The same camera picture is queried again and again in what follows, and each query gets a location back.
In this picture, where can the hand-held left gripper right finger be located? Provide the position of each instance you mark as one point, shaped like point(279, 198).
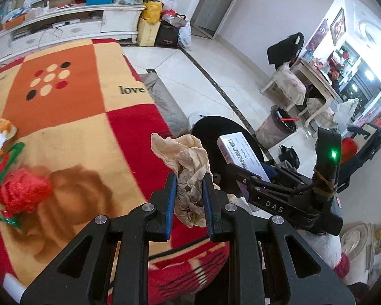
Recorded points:
point(208, 206)

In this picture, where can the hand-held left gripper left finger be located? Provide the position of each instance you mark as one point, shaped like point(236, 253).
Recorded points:
point(173, 203)

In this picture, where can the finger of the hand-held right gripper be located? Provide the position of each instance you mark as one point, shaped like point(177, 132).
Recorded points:
point(241, 174)
point(285, 173)

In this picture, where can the white medicine box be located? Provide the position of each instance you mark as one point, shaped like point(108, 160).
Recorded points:
point(238, 149)

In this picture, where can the beige stockings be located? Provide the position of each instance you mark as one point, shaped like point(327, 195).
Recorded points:
point(190, 162)

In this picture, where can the green red snack bag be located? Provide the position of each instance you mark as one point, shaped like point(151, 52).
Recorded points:
point(6, 162)

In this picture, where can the person's right forearm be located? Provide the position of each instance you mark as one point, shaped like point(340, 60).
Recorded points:
point(343, 267)

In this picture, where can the beige trash bin black liner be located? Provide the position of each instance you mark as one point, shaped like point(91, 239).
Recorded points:
point(273, 130)

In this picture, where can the person's right hand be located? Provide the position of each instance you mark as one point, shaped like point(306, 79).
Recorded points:
point(320, 247)

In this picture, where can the floral covered chair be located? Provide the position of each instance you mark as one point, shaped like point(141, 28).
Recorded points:
point(287, 82)

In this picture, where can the white dining table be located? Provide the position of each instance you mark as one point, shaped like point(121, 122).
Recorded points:
point(317, 79)

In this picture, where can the printed orange red blanket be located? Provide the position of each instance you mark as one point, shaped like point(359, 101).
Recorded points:
point(82, 139)

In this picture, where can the black jacket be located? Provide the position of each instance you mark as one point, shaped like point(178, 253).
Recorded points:
point(284, 49)

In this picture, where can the crumpled red wrapper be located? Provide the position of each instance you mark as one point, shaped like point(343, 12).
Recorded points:
point(25, 190)

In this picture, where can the white shopping bag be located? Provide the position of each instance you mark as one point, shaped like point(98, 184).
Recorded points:
point(184, 36)

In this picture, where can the black shopping bag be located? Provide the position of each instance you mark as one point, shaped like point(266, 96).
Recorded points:
point(166, 35)

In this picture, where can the silver gift bag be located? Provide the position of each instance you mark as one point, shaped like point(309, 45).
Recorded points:
point(174, 19)

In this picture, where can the beige cardboard box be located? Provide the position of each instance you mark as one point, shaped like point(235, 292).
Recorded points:
point(147, 33)

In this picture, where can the green wrapper strip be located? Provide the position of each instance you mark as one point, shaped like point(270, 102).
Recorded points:
point(3, 216)

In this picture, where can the yellow bag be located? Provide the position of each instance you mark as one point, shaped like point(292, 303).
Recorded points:
point(152, 11)

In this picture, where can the crumpled white plastic bag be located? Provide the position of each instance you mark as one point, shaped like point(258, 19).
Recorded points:
point(166, 2)

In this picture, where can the orange bread bag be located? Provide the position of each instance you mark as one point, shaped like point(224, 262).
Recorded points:
point(1, 124)

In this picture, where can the white TV cabinet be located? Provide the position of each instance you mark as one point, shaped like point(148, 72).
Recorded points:
point(117, 19)

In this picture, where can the white set-top box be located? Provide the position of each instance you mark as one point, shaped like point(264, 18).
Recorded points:
point(66, 23)

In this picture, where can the wall poster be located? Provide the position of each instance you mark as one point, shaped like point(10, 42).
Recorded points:
point(317, 35)

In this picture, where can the framed wall picture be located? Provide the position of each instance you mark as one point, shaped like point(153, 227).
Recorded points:
point(337, 25)

